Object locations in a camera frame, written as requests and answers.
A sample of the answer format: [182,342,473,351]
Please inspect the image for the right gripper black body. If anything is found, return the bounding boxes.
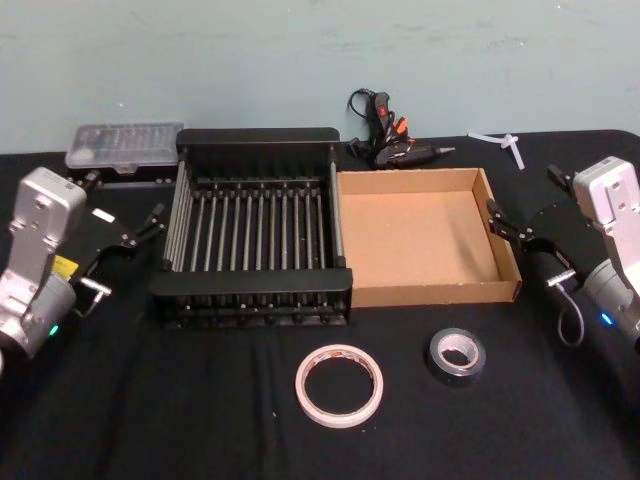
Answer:
[523,191,612,287]

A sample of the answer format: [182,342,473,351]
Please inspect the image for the black table cloth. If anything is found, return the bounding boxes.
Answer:
[0,128,640,480]

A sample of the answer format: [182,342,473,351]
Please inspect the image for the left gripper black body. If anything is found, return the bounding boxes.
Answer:
[51,203,140,289]

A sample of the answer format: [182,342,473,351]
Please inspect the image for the shallow brown cardboard tray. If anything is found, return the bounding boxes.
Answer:
[337,167,524,309]

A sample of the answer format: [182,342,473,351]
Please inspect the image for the small white three-armed plastic piece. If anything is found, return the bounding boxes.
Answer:
[468,130,527,172]

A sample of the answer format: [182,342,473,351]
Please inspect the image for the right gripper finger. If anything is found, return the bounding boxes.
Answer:
[546,163,576,195]
[486,196,536,252]

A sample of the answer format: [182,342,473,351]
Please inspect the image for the clear plastic case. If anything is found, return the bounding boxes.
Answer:
[64,123,185,189]

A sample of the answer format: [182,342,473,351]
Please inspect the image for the wrist thin cable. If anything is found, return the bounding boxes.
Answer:
[547,272,586,349]
[74,277,113,319]

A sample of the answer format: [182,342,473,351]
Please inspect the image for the left wrist thin cable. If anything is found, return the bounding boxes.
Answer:
[74,277,113,319]

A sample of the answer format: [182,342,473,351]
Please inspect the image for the black rack with steel bars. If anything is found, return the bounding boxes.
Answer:
[148,127,354,331]

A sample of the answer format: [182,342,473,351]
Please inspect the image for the right wrist thin cable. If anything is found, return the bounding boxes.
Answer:
[547,272,586,349]

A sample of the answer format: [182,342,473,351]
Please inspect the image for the black corded tool orange parts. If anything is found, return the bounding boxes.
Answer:
[346,88,457,170]

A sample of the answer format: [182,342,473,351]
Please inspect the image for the silver tape roll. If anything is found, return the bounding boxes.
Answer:
[427,327,487,389]

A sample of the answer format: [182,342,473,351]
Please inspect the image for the white tape roll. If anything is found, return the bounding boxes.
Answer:
[293,343,385,429]

